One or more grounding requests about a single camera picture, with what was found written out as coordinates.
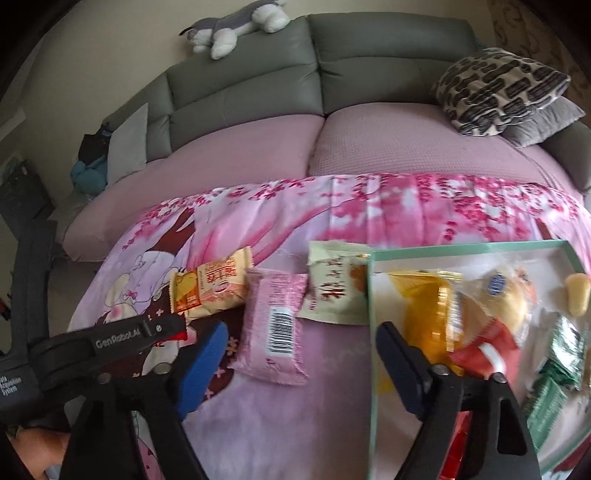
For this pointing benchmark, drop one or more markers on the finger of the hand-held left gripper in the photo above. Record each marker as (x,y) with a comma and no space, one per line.
(168,328)

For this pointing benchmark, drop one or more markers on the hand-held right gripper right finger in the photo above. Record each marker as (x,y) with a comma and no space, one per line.
(399,369)

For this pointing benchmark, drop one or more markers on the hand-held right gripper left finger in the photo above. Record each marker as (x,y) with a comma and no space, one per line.
(203,364)

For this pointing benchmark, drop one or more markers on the orange labelled snack packet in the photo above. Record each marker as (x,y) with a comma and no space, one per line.
(217,281)

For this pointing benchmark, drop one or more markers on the pink snack packet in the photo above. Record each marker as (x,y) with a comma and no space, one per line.
(272,323)

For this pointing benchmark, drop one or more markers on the cream snack packet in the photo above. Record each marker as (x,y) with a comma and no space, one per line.
(332,286)

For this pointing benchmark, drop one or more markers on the round bun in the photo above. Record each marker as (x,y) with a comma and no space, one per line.
(503,304)

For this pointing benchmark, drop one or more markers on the white tray with green rim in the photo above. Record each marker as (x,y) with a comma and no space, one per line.
(545,263)

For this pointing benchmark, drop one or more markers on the red-wrapped yellow cake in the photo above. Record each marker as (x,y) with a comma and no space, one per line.
(578,295)

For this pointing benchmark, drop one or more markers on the person's left hand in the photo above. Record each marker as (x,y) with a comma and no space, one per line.
(41,450)

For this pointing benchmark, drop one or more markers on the yellow clear snack packet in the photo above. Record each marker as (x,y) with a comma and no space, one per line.
(429,314)

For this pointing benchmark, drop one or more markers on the printed blanket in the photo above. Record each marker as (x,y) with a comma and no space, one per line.
(323,406)

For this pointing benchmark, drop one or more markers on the green foil snack packet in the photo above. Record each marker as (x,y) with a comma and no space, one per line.
(565,350)

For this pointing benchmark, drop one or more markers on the dark grey cabinet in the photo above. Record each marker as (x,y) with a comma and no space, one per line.
(23,198)

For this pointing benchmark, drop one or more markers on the light grey cushion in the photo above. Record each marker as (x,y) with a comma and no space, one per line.
(127,147)

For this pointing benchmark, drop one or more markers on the grey sofa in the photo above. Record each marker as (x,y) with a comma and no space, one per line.
(277,92)

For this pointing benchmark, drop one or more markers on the grey pillow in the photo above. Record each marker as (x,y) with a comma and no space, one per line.
(549,127)

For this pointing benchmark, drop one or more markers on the black patterned pillow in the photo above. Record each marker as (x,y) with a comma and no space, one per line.
(498,87)

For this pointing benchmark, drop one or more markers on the grey white plush toy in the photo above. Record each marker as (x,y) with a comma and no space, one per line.
(226,27)

